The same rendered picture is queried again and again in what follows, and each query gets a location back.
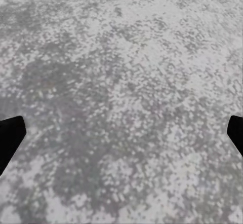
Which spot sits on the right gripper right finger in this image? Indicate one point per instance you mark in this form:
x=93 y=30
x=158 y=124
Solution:
x=235 y=131

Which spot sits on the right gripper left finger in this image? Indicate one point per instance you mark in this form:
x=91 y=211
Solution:
x=12 y=132

